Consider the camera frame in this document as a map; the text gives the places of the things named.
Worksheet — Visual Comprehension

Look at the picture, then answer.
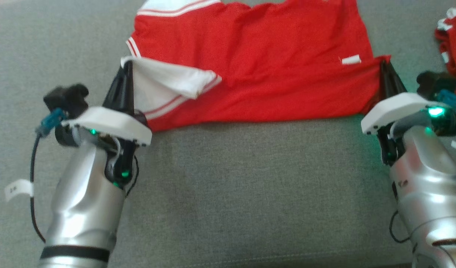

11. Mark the red shirt with white sleeves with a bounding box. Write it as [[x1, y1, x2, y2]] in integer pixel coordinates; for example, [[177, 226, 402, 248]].
[[121, 0, 392, 133]]

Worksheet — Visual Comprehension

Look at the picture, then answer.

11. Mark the blue cable connector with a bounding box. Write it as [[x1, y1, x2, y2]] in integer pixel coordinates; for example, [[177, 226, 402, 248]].
[[35, 108, 67, 137], [436, 89, 456, 113]]

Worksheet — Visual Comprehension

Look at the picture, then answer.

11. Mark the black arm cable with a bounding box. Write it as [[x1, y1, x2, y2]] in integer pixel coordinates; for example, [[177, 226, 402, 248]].
[[29, 133, 47, 243], [389, 210, 415, 245]]

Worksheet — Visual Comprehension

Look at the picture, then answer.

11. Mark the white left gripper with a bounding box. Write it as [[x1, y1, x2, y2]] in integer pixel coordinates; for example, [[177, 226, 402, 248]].
[[60, 61, 153, 147]]

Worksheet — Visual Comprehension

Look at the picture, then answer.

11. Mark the red garment pile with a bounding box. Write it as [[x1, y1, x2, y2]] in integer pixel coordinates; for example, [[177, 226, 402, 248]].
[[434, 7, 456, 98]]

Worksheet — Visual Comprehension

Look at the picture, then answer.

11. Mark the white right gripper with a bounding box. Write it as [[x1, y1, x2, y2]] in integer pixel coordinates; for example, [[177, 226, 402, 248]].
[[360, 60, 452, 135]]

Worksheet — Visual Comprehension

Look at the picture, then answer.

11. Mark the white paper cable label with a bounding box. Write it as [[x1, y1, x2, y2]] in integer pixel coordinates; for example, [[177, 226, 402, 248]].
[[4, 179, 34, 202]]

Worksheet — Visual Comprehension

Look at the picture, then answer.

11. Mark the blue left cable connector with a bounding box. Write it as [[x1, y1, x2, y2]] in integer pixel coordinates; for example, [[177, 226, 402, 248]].
[[35, 108, 67, 137]]

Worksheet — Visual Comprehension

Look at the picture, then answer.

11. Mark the wide grey sofa seat cushion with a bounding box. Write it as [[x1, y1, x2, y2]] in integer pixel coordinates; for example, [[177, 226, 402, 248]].
[[0, 0, 456, 268]]

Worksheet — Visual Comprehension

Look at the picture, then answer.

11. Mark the blue right cable connector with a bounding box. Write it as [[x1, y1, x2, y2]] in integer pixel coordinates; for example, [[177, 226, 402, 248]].
[[436, 89, 456, 113]]

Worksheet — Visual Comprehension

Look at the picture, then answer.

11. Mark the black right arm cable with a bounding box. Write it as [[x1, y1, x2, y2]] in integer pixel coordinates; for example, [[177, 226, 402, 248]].
[[389, 210, 415, 245]]

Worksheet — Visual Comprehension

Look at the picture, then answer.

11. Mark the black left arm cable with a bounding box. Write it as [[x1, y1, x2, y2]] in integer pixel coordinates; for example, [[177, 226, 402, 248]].
[[29, 133, 47, 243]]

